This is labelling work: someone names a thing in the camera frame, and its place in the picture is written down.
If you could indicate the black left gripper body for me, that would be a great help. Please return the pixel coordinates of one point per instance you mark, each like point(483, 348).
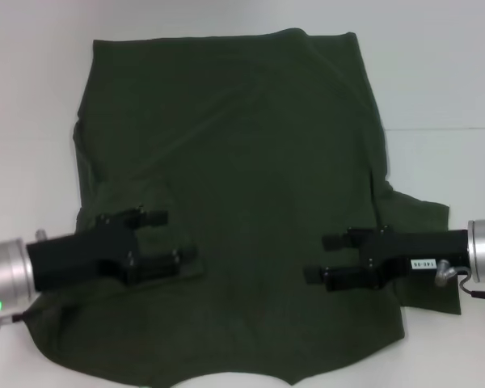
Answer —
point(85, 254)

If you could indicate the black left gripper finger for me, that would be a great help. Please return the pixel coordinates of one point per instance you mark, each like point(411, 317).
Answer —
point(161, 264)
point(155, 217)

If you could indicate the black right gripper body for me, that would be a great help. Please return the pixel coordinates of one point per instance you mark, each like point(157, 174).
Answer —
point(420, 248)

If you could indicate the dark green t-shirt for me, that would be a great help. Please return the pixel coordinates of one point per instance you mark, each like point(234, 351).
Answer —
point(246, 141)

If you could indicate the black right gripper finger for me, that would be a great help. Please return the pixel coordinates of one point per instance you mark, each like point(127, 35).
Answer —
point(339, 242)
point(343, 278)

